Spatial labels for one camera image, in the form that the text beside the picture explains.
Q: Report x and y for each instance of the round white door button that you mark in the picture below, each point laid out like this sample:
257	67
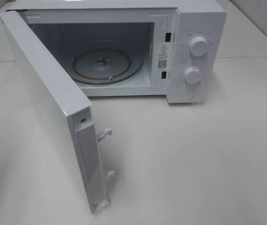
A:
187	94

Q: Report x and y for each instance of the white microwave knob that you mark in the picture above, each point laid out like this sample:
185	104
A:
192	75
198	45

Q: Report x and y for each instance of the white microwave oven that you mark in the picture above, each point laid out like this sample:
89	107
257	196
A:
161	29

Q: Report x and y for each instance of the white microwave door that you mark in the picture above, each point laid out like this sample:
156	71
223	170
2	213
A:
62	108

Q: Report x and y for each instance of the glass microwave turntable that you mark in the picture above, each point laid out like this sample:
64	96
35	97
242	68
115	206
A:
106	63

